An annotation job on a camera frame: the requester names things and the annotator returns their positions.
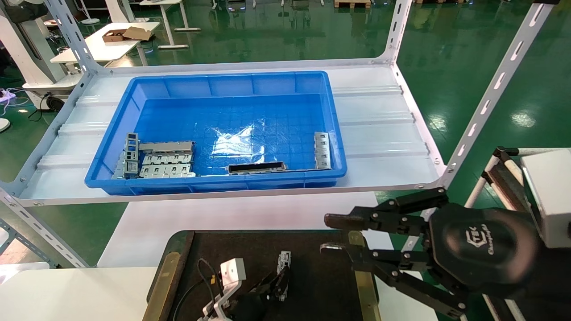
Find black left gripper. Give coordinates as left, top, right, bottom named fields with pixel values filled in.
left=230, top=269, right=290, bottom=321

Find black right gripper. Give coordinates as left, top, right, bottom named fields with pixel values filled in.
left=320, top=187, right=571, bottom=321

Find grey perforated metal part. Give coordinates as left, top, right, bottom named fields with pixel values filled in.
left=276, top=251, right=292, bottom=302

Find grey slotted metal part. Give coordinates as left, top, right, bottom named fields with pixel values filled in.
left=314, top=132, right=332, bottom=170

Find long black metal part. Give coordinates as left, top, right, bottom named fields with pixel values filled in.
left=228, top=161, right=287, bottom=175

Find flat grey metal part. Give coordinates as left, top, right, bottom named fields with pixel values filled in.
left=142, top=153, right=194, bottom=166
left=138, top=164, right=197, bottom=178
left=139, top=141, right=195, bottom=155

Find grey part with square holes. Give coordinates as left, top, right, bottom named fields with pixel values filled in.
left=125, top=132, right=140, bottom=179

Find black tray with brass edges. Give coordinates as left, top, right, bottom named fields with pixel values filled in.
left=143, top=230, right=380, bottom=321

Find white metal shelf rack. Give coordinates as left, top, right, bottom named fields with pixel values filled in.
left=0, top=0, right=558, bottom=269

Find clear plastic film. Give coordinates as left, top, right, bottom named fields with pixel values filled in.
left=210, top=125, right=290, bottom=166

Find thin grey metal plate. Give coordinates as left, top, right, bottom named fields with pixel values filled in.
left=112, top=151, right=128, bottom=180

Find blue plastic bin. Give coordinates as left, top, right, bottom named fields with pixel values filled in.
left=85, top=70, right=348, bottom=195

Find white desk with legs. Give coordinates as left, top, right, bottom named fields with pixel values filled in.
left=138, top=0, right=201, bottom=49

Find open cardboard box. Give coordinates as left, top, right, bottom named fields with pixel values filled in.
left=102, top=26, right=155, bottom=43

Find white background table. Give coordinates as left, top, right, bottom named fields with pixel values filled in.
left=50, top=21, right=161, bottom=74

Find white floor stand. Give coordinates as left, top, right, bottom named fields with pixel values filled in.
left=79, top=0, right=101, bottom=25

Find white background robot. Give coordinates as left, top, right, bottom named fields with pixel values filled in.
left=0, top=0, right=90, bottom=97

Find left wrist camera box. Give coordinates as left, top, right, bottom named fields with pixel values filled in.
left=219, top=257, right=247, bottom=283

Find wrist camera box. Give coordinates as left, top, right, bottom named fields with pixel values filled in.
left=219, top=257, right=247, bottom=283
left=520, top=148, right=571, bottom=249

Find silver left camera bracket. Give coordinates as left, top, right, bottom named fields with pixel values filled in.
left=198, top=280, right=242, bottom=321

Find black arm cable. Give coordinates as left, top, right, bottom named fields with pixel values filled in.
left=172, top=257, right=223, bottom=321

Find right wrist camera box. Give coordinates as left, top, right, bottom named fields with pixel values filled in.
left=520, top=148, right=571, bottom=249

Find floor cables with power strip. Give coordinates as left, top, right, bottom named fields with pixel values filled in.
left=0, top=87, right=30, bottom=108

